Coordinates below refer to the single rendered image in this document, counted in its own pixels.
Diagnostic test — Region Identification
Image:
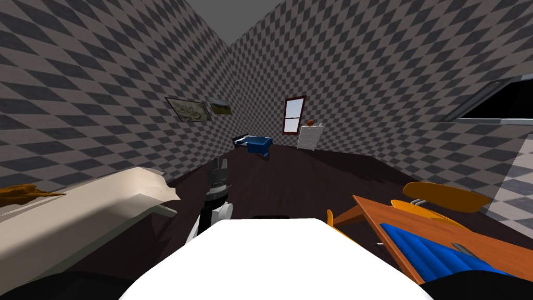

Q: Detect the cream sofa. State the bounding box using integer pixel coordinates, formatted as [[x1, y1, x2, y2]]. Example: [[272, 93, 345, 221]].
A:
[[0, 166, 181, 293]]

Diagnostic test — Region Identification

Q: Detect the brown crumpled cloth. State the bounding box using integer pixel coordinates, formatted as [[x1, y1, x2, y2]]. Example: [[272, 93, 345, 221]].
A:
[[0, 183, 68, 208]]

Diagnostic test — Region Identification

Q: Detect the grey framed dark window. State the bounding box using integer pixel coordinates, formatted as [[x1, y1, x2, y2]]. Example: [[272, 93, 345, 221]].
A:
[[440, 73, 533, 126]]

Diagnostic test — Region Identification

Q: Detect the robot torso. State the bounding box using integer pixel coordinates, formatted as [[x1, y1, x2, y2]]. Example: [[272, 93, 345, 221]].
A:
[[118, 215, 435, 300]]

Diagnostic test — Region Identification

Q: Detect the blue bed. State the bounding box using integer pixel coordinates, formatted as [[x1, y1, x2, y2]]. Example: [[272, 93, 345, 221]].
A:
[[233, 134, 274, 158]]

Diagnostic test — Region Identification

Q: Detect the red framed window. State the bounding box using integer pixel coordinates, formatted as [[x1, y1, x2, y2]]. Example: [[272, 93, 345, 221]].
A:
[[282, 95, 307, 136]]

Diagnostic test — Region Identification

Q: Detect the large dark framed picture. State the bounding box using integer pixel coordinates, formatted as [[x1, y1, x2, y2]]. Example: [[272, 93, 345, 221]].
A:
[[165, 97, 213, 123]]

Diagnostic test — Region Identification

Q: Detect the blue ribbed mat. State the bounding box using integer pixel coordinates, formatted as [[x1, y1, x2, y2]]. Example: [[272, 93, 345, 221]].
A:
[[379, 222, 514, 284]]

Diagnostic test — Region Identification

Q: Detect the small yellow framed picture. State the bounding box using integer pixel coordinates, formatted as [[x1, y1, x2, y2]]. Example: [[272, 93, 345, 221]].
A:
[[209, 99, 233, 116]]

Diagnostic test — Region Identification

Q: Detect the orange wooden desk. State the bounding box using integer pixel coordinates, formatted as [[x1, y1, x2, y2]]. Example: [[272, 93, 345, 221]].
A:
[[333, 194, 533, 285]]

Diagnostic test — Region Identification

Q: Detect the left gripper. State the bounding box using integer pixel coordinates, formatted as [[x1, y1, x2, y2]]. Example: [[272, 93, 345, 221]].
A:
[[208, 157, 230, 189]]

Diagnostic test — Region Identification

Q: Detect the white dresser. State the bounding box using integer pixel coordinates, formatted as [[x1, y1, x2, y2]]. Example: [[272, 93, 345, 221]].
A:
[[296, 119, 324, 152]]

